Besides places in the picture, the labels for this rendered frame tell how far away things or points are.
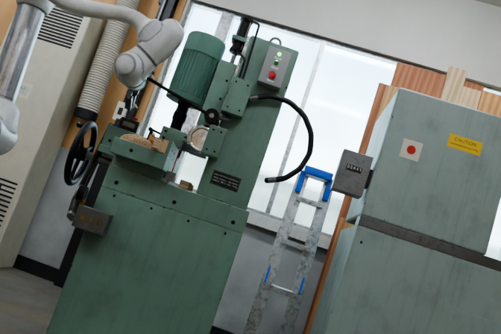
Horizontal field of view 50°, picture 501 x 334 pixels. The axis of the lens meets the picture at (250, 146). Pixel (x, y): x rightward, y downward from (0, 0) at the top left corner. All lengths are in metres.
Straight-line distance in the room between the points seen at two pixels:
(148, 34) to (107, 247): 0.81
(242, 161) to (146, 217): 0.45
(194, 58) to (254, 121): 0.38
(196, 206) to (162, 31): 0.67
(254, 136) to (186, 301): 0.71
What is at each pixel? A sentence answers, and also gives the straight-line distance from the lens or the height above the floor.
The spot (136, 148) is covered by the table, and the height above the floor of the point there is 0.88.
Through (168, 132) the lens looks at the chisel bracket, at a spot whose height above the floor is 1.01.
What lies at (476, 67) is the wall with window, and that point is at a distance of 3.96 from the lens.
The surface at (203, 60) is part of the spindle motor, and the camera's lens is 2.35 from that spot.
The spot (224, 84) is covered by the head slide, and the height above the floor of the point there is 1.28.
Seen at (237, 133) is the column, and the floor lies 1.09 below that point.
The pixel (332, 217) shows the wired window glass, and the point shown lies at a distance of 3.65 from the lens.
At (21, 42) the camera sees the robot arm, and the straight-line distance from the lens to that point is 2.23.
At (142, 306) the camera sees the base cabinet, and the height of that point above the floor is 0.34.
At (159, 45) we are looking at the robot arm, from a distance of 1.92.
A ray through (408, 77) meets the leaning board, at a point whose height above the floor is 2.02.
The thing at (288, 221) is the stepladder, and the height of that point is 0.84.
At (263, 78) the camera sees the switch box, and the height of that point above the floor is 1.34.
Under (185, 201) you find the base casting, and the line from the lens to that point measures 2.12.
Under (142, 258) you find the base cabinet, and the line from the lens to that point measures 2.14.
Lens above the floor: 0.73
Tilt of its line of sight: 8 degrees up
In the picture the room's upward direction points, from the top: 19 degrees clockwise
